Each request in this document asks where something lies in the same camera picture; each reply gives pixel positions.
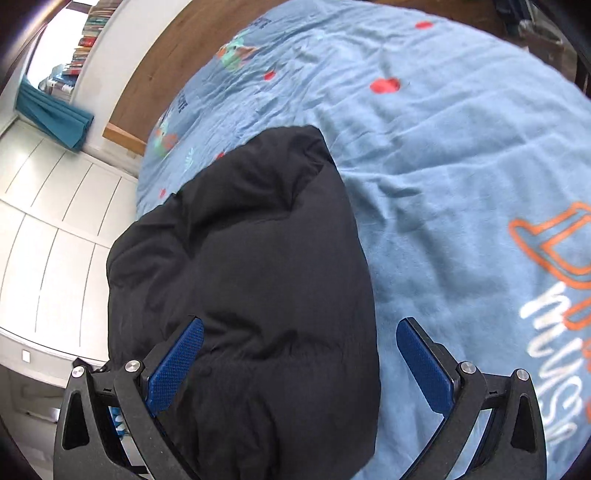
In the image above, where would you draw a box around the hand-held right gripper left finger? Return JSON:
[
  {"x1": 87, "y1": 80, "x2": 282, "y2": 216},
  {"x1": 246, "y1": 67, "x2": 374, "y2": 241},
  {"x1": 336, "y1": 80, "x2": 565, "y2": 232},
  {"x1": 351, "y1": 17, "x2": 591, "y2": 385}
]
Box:
[{"x1": 53, "y1": 316, "x2": 206, "y2": 480}]

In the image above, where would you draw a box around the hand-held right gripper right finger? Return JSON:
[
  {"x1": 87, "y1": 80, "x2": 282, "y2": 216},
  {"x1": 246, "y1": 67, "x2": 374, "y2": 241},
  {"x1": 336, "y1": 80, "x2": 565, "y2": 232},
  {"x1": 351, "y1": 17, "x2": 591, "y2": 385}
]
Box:
[{"x1": 394, "y1": 316, "x2": 548, "y2": 480}]

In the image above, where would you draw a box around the black puffer jacket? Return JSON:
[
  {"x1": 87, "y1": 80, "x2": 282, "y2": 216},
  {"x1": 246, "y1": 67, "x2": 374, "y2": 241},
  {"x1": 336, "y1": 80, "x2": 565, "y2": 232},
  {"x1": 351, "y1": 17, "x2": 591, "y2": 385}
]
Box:
[{"x1": 106, "y1": 124, "x2": 382, "y2": 480}]

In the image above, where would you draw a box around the white wardrobe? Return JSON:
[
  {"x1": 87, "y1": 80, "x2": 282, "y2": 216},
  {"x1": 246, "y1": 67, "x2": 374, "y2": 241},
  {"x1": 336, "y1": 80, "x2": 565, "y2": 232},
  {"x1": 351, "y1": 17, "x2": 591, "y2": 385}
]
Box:
[{"x1": 0, "y1": 115, "x2": 140, "y2": 366}]

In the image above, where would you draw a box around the blue printed bed sheet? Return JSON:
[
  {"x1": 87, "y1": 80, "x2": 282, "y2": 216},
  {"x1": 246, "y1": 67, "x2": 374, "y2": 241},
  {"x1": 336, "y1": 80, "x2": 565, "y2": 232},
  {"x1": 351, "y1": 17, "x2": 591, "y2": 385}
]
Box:
[{"x1": 136, "y1": 0, "x2": 591, "y2": 480}]

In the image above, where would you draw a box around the teal hanging cloth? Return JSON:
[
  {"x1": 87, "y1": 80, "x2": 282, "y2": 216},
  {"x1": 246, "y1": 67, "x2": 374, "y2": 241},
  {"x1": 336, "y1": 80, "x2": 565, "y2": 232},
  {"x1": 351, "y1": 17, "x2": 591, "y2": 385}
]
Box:
[{"x1": 16, "y1": 78, "x2": 96, "y2": 153}]

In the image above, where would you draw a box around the row of books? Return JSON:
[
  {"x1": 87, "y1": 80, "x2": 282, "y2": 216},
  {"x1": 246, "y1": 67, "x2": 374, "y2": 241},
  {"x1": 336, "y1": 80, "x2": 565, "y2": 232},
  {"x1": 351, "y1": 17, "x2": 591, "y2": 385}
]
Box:
[{"x1": 39, "y1": 0, "x2": 123, "y2": 99}]

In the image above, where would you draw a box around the wooden bed frame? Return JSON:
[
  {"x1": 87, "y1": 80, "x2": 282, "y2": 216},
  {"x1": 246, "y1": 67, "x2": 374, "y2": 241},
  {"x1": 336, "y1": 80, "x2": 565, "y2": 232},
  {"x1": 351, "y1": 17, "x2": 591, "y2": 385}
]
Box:
[{"x1": 102, "y1": 0, "x2": 509, "y2": 155}]

